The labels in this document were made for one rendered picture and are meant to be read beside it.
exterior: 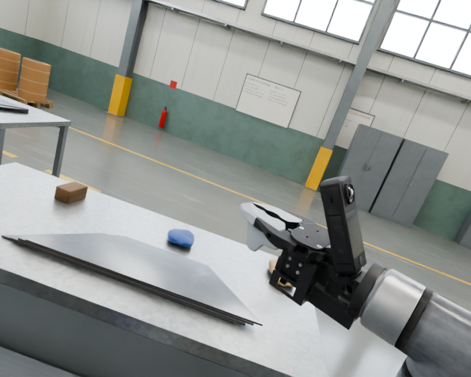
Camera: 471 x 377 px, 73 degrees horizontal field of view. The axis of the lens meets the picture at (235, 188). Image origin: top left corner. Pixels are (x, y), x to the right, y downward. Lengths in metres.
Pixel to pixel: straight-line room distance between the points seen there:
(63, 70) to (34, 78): 3.41
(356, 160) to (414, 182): 1.42
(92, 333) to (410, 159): 8.11
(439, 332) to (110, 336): 0.72
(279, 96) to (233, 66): 1.49
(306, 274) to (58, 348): 0.73
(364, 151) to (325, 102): 1.64
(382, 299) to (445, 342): 0.06
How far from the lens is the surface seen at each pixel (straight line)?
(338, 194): 0.38
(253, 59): 9.07
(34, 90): 8.29
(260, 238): 0.45
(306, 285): 0.42
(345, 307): 0.43
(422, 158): 8.63
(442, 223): 9.78
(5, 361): 1.01
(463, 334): 0.40
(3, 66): 8.82
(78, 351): 0.97
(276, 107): 8.83
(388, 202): 8.63
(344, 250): 0.39
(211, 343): 0.84
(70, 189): 1.31
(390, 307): 0.39
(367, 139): 8.30
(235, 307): 0.93
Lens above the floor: 1.60
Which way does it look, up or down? 15 degrees down
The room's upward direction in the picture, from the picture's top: 19 degrees clockwise
